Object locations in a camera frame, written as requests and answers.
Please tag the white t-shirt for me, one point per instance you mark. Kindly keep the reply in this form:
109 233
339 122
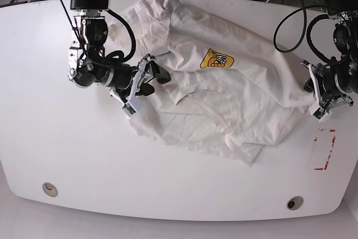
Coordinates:
231 92

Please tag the left table grommet hole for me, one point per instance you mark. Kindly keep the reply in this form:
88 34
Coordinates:
49 189

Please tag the right table grommet hole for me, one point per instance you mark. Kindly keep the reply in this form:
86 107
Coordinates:
295 203

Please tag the table grommet hole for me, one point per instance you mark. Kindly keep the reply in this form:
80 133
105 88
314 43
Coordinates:
295 203
49 189

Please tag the red tape rectangle marking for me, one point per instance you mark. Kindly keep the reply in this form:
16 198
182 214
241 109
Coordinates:
323 146

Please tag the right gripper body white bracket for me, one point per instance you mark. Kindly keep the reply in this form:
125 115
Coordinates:
143 75

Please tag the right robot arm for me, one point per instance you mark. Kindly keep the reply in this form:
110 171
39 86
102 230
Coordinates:
89 64

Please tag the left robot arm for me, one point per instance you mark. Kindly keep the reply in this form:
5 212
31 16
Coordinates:
332 38

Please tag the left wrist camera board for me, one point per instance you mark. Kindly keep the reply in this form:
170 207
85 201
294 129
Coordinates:
321 115

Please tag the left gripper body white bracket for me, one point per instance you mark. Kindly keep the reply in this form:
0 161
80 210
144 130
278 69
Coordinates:
331 86

